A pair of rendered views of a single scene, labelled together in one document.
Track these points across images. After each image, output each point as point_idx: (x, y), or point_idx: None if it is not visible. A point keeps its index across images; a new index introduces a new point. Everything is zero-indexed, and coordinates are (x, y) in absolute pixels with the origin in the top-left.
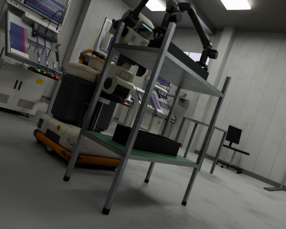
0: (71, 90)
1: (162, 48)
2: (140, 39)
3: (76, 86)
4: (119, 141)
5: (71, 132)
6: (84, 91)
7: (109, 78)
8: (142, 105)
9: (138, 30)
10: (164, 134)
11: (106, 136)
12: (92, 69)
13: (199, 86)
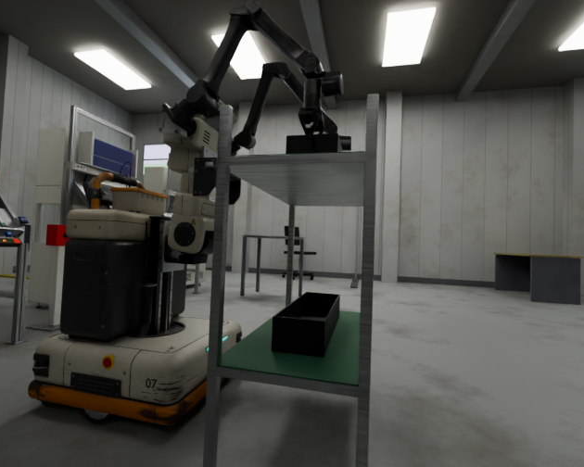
0: (107, 271)
1: (371, 151)
2: (217, 137)
3: (114, 258)
4: (292, 351)
5: (150, 363)
6: (133, 263)
7: (184, 223)
8: (369, 278)
9: (211, 120)
10: (291, 284)
11: (253, 349)
12: (134, 213)
13: (353, 198)
